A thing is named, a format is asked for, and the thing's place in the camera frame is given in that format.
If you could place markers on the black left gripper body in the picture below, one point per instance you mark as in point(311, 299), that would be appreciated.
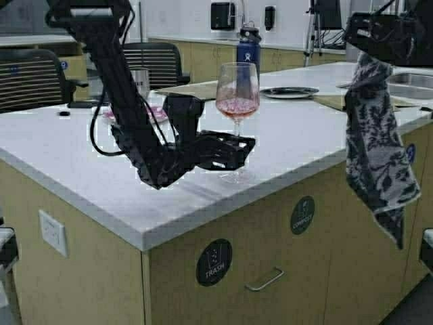
point(209, 150)

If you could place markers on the tan placemat far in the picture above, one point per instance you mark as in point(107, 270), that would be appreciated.
point(205, 91)

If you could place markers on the robot base right corner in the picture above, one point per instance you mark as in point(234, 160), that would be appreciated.
point(425, 255)

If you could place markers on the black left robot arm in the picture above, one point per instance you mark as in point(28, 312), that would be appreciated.
point(99, 25)

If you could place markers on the pink spill on counter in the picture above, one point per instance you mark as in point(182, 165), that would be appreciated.
point(154, 111)

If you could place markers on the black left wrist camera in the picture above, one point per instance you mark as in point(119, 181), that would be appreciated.
point(184, 112)

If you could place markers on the blue insulated water bottle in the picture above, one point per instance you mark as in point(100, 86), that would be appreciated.
point(248, 52)

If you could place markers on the island side power outlet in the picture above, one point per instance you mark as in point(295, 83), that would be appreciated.
point(53, 232)

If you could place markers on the camera tripod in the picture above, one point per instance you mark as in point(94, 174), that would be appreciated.
point(313, 36)

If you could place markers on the dark round plate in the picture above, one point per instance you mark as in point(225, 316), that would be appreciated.
point(286, 93)

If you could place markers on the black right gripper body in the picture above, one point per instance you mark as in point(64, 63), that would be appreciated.
point(385, 37)

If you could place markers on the tan placemat near plate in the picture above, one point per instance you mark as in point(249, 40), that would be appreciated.
point(338, 102)

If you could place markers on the wine glass with pink liquid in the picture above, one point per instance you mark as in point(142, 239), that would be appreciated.
point(237, 90)

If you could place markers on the trash drawer metal handle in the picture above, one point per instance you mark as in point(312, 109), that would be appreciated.
point(265, 280)

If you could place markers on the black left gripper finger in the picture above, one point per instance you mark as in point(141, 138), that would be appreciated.
point(236, 140)
point(228, 159)

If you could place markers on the black paper towel dispenser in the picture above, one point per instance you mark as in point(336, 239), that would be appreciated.
point(222, 16)

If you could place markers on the robot base left corner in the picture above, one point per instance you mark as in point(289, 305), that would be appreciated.
point(9, 256)

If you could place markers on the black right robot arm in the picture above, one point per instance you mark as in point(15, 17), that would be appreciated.
point(422, 10)

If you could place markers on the round compost label sticker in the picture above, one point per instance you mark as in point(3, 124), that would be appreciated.
point(302, 215)

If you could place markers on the round trash label sticker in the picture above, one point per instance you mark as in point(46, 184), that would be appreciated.
point(214, 262)

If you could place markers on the island stainless sink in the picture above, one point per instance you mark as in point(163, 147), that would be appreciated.
point(411, 85)

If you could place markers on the black mesh office chair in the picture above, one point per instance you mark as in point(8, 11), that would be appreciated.
point(34, 78)

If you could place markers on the black flat device on counter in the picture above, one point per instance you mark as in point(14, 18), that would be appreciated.
point(86, 104)

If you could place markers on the grey floral patterned cloth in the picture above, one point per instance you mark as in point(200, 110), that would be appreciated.
point(377, 167)

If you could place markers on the black wall soap dispenser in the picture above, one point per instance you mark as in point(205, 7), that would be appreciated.
point(269, 17)

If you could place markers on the blue recycle label sticker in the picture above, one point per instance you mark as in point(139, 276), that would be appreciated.
point(411, 153)

